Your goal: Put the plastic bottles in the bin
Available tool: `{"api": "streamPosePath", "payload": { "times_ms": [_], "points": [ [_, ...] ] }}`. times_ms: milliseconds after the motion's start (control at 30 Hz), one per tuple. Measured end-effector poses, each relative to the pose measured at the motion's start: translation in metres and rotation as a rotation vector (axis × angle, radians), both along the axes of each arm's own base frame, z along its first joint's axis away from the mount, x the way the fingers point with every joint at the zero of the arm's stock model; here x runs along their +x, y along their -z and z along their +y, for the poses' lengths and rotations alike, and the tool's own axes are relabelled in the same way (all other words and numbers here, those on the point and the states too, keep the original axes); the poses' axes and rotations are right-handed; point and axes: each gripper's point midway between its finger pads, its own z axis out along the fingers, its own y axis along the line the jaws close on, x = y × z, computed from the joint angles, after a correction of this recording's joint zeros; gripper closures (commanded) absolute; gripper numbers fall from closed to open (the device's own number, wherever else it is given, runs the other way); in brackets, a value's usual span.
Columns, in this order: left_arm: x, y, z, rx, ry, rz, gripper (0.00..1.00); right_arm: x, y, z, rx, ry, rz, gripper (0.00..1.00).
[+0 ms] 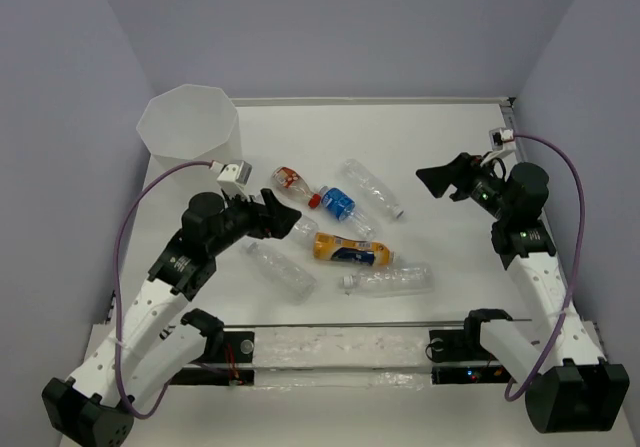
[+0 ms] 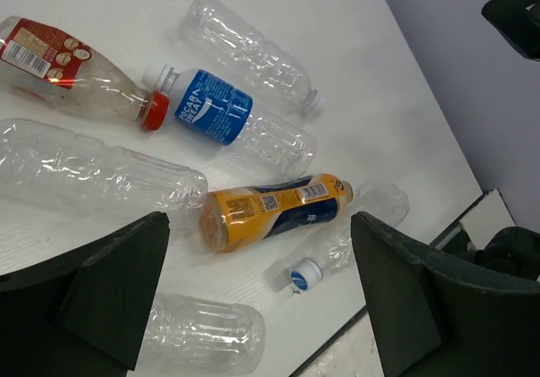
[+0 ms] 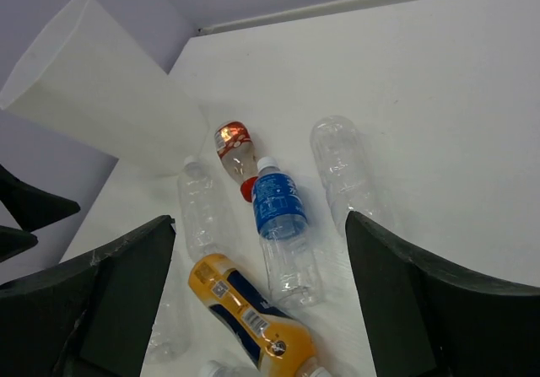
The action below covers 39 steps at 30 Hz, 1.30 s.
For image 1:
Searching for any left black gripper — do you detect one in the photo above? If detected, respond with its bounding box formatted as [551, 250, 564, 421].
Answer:
[207, 188, 301, 257]

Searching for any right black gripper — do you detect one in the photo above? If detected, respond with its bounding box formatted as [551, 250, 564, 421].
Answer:
[415, 152, 513, 222]

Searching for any blue label Pocari Sweat bottle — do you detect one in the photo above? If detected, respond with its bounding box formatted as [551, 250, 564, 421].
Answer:
[319, 186, 377, 241]

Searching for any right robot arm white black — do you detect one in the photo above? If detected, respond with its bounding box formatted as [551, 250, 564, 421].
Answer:
[416, 153, 630, 433]

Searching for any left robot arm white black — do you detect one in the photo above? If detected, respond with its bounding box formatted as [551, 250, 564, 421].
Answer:
[42, 189, 301, 446]

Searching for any white octagonal plastic bin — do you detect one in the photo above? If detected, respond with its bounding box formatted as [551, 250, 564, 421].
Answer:
[136, 84, 243, 180]

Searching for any red label red cap bottle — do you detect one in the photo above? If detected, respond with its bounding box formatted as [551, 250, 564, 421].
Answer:
[271, 166, 321, 209]

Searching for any orange label bottle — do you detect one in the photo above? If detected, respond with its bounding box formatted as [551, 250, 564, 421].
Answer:
[313, 232, 395, 267]

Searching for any clear bottle white cap front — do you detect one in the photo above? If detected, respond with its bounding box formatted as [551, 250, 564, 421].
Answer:
[338, 263, 434, 298]

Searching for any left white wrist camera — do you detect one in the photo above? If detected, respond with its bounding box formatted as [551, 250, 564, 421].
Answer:
[210, 160, 252, 199]

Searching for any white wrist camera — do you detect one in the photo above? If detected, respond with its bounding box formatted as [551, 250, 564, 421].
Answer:
[210, 160, 252, 199]
[489, 128, 516, 152]

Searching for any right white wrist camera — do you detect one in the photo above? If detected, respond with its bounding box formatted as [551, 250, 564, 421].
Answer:
[489, 128, 516, 152]

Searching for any aluminium frame rail right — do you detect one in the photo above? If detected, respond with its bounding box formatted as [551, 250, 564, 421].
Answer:
[499, 97, 586, 323]

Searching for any metal rail front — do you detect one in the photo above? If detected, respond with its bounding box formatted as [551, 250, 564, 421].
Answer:
[222, 319, 532, 330]

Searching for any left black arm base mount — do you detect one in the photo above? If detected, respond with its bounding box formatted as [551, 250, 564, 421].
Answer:
[170, 330, 255, 387]

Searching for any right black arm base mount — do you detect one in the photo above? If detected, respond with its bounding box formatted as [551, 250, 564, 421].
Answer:
[425, 329, 511, 385]

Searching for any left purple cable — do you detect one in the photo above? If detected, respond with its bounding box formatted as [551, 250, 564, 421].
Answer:
[111, 160, 216, 419]

